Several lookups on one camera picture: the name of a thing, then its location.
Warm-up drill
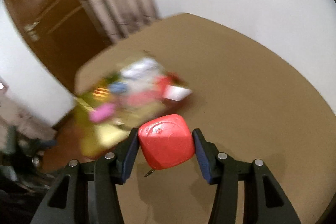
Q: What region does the pink rectangular block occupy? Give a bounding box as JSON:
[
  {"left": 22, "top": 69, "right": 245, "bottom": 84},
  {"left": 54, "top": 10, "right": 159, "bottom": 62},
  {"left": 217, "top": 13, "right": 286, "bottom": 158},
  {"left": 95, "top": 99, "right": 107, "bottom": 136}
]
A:
[{"left": 88, "top": 103, "right": 116, "bottom": 123}]

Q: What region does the red rounded square tape measure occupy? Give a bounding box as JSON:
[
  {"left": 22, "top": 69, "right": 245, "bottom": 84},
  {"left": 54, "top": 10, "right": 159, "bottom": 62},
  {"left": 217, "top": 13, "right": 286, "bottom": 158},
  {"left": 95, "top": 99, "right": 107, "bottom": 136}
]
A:
[{"left": 138, "top": 114, "right": 195, "bottom": 170}]

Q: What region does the clear plastic case red card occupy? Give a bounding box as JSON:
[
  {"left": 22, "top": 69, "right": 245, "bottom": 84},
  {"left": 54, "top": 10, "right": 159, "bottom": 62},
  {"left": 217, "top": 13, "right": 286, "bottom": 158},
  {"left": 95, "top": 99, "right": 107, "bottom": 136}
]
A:
[{"left": 123, "top": 90, "right": 161, "bottom": 108}]

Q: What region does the blue patterned ball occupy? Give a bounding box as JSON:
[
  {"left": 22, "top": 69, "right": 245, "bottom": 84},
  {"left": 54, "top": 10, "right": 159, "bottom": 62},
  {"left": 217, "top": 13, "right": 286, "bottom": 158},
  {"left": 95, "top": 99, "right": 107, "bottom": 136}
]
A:
[{"left": 108, "top": 81, "right": 128, "bottom": 94}]

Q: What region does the white zigzag cube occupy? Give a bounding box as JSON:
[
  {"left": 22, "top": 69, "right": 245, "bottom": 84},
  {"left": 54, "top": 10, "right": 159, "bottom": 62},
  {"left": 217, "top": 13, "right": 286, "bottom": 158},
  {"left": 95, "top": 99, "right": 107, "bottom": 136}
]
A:
[{"left": 162, "top": 85, "right": 192, "bottom": 102}]

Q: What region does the yellow striped cube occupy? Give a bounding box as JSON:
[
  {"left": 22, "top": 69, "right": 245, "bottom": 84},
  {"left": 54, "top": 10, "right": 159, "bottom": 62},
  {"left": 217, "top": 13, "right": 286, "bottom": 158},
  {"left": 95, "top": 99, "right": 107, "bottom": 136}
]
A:
[{"left": 92, "top": 87, "right": 110, "bottom": 102}]

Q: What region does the red gold toffee tin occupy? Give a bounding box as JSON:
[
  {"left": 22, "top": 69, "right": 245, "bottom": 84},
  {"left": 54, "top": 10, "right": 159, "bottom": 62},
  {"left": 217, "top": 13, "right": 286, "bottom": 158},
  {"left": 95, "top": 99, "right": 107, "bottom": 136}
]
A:
[{"left": 75, "top": 51, "right": 191, "bottom": 159}]

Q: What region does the brown wooden door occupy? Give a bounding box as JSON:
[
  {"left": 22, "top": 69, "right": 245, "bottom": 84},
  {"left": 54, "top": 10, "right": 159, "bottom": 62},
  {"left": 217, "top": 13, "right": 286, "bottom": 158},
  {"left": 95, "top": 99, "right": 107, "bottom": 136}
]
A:
[{"left": 5, "top": 0, "right": 109, "bottom": 92}]

